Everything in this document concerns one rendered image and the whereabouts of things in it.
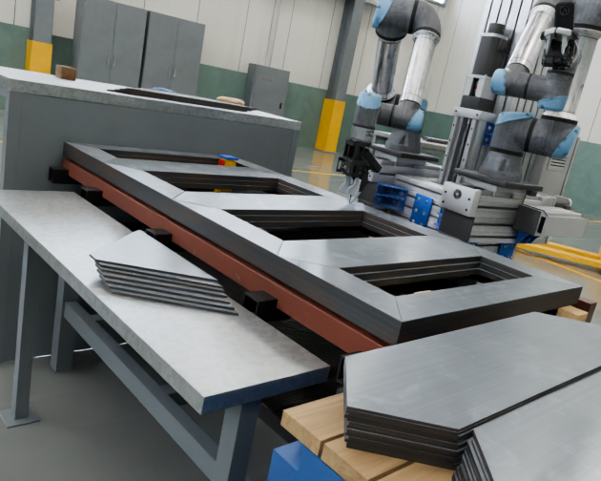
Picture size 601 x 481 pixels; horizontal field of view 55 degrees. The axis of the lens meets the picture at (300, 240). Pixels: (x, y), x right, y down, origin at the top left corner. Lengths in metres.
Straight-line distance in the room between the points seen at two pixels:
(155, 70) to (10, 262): 8.41
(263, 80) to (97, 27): 3.35
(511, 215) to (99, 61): 8.71
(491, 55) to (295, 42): 10.31
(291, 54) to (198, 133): 10.05
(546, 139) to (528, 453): 1.48
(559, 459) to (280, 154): 2.23
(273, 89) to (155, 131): 9.60
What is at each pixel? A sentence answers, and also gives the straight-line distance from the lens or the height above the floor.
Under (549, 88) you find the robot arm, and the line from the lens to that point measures 1.87.
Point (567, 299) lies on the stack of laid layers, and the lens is 1.57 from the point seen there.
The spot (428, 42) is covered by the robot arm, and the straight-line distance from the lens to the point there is 2.15.
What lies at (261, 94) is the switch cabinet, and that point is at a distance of 11.83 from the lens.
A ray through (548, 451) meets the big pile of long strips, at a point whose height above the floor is 0.85.
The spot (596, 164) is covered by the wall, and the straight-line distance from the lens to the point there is 12.45.
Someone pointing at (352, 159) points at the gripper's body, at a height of 1.01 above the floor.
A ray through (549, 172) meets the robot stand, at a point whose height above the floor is 1.07.
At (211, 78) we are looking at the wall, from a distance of 11.64.
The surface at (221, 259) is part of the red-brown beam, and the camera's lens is 1.37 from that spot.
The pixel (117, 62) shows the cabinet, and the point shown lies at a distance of 10.33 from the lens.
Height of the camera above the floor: 1.20
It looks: 14 degrees down
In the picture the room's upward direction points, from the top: 11 degrees clockwise
